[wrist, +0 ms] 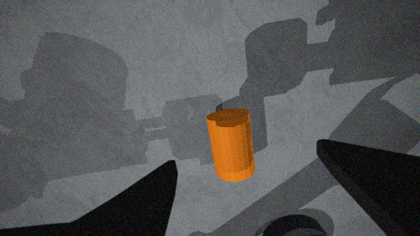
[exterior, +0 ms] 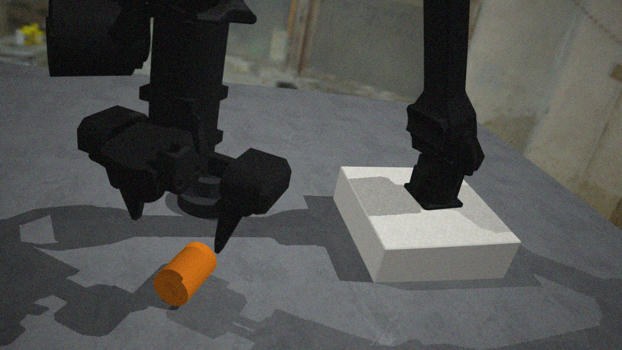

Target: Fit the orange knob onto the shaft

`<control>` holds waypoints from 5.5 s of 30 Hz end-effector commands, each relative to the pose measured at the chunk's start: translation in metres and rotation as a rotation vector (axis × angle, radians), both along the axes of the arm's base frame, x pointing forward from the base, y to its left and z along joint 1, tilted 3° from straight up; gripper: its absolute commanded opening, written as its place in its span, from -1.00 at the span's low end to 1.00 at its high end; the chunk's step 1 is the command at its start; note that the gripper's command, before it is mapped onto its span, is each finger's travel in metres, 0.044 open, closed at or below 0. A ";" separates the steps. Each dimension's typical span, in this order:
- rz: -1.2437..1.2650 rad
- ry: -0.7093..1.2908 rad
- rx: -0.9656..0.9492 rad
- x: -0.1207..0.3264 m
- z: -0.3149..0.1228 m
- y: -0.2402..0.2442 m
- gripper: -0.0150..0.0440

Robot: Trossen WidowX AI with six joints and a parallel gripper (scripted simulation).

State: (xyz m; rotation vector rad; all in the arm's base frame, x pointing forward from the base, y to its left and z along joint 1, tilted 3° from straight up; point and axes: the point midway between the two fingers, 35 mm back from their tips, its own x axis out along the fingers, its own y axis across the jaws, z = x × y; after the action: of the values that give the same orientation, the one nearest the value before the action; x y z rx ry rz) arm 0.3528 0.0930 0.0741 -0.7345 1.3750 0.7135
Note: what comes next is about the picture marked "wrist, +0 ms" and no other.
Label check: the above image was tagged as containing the orange cylinder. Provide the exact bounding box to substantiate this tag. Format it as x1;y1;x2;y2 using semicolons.
206;108;255;182

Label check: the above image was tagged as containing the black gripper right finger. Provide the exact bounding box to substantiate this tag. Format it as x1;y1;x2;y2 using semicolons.
316;139;420;236

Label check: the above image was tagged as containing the black round pedestal with shaft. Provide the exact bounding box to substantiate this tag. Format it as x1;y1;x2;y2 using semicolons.
262;214;327;236

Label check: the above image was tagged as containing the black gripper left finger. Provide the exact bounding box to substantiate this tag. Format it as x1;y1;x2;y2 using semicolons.
0;160;178;236

